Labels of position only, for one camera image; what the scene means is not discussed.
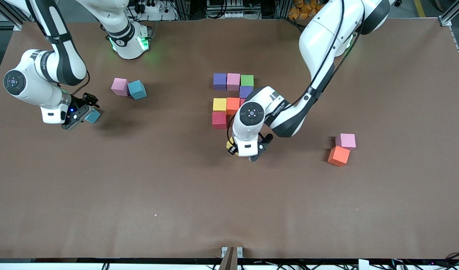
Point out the pile of orange objects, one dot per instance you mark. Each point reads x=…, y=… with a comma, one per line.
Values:
x=300, y=11

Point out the green foam cube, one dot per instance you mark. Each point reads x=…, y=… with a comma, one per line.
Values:
x=247, y=80

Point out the pink foam cube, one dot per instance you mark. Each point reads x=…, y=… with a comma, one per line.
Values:
x=120, y=86
x=345, y=141
x=233, y=81

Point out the yellow foam cube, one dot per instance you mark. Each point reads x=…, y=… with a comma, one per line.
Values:
x=230, y=143
x=219, y=104

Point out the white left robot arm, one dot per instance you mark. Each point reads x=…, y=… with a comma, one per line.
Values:
x=289, y=112

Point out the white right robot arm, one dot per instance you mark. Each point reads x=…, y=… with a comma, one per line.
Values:
x=38, y=78

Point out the white tag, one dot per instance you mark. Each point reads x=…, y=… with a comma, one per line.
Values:
x=363, y=264

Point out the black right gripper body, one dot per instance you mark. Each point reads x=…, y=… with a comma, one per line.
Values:
x=80, y=103

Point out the purple foam cube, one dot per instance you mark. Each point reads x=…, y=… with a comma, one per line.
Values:
x=220, y=81
x=245, y=91

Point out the white electrical unit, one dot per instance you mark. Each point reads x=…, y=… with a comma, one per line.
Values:
x=233, y=15

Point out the silver metal bracket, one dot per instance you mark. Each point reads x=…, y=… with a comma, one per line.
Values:
x=224, y=250

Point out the orange foam cube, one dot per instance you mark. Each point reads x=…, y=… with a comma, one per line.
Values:
x=338, y=156
x=233, y=105

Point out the blue foam cube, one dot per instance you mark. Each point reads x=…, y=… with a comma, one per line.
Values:
x=93, y=116
x=137, y=90

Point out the white power strip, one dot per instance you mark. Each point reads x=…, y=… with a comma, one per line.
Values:
x=153, y=8

